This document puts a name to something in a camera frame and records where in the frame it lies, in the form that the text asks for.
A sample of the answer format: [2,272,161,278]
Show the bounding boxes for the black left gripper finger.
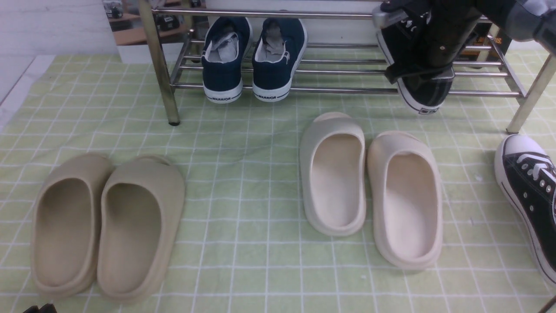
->
[23,306,40,313]
[38,303,57,313]

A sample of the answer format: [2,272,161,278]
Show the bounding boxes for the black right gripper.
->
[373,0,516,83]

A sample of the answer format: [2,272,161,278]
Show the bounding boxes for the black canvas sneaker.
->
[377,13,455,115]
[494,133,556,286]

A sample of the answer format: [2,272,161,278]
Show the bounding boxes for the metal shoe rack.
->
[139,0,555,133]

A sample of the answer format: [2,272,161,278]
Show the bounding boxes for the left tan slipper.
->
[30,153,114,300]

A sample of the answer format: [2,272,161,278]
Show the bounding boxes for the tan slipper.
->
[97,155,186,303]
[30,153,114,300]

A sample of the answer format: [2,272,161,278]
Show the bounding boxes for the right navy blue sneaker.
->
[252,18,308,103]

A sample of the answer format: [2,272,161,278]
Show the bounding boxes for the navy blue sneaker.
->
[201,17,253,104]
[252,18,308,103]

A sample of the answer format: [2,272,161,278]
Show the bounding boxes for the left cream slipper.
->
[299,112,367,236]

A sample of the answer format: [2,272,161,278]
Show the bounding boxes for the cream slipper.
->
[367,131,443,271]
[299,112,367,236]

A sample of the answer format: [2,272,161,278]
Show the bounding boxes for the black image processing book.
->
[460,22,512,61]

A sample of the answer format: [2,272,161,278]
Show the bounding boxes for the right cream slipper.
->
[367,131,443,271]

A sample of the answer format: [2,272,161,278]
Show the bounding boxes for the right tan slipper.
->
[97,155,186,303]

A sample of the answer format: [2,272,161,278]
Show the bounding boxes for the left navy blue sneaker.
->
[201,17,253,104]

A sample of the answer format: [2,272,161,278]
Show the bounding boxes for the green checkered tablecloth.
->
[0,55,555,313]

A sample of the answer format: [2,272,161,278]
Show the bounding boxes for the photo poster on wall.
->
[102,0,209,46]

